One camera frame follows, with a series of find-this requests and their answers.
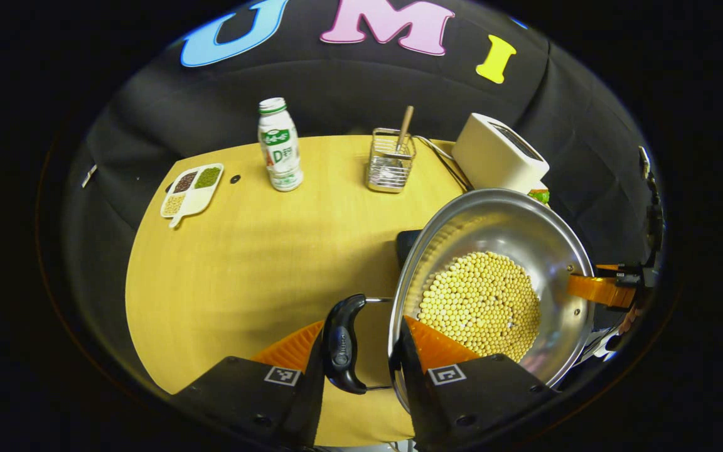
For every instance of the white divided bean dish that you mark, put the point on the white divided bean dish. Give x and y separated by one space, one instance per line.
192 194

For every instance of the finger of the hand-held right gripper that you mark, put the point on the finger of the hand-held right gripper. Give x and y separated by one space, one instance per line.
600 290
619 269

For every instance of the black induction cooktop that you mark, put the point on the black induction cooktop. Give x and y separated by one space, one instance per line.
407 245

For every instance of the white toaster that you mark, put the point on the white toaster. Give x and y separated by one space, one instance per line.
493 157

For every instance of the white drink bottle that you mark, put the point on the white drink bottle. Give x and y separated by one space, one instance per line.
281 150

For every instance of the wooden spoon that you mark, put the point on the wooden spoon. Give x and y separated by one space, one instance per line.
406 122

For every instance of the pile of yellow soybeans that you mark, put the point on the pile of yellow soybeans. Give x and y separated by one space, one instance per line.
481 307

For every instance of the white clip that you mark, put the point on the white clip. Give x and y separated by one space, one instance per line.
89 176

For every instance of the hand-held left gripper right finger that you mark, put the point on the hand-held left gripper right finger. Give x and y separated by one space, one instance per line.
412 389

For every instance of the black backdrop cloth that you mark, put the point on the black backdrop cloth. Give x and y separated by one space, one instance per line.
349 94

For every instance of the toy sandwich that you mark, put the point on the toy sandwich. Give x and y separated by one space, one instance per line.
540 196

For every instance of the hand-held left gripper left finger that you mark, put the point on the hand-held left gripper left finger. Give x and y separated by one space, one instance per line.
308 402

